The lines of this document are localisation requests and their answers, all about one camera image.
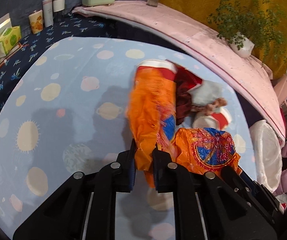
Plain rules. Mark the pink water dispenser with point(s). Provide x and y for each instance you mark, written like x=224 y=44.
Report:
x=281 y=91

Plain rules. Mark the mustard yellow fabric backdrop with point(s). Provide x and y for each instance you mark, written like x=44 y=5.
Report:
x=200 y=9

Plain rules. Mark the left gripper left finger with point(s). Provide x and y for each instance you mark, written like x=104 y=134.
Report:
x=83 y=207

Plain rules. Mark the green yellow tissue pack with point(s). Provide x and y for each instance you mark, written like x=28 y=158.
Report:
x=8 y=39

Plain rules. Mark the pink dotted bed cover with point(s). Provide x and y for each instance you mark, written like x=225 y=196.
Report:
x=245 y=75

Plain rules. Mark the large red white paper pouch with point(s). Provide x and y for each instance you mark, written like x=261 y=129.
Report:
x=218 y=120

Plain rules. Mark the dark red velvet scrunchie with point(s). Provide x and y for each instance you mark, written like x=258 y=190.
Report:
x=183 y=100

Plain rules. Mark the light blue planet tablecloth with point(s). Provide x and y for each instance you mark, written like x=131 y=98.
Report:
x=68 y=114

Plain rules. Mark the small red white paper pouch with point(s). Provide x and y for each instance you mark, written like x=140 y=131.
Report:
x=161 y=67

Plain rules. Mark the potted green plant white pot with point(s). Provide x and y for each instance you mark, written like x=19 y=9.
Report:
x=257 y=20

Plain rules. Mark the white bag lined trash bin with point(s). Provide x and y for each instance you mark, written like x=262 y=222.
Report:
x=267 y=154

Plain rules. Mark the navy floral cloth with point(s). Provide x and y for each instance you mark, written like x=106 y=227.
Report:
x=34 y=45

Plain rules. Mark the orange patterned cup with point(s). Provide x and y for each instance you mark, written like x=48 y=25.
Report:
x=36 y=21

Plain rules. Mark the tall white bottle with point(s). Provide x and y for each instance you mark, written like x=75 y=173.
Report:
x=47 y=13

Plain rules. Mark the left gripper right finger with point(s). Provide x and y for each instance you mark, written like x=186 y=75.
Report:
x=208 y=206

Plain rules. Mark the grey blue cloth pouch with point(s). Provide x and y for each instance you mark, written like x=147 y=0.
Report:
x=208 y=93

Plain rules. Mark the orange foil wrapper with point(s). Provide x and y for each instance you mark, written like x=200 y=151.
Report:
x=152 y=120

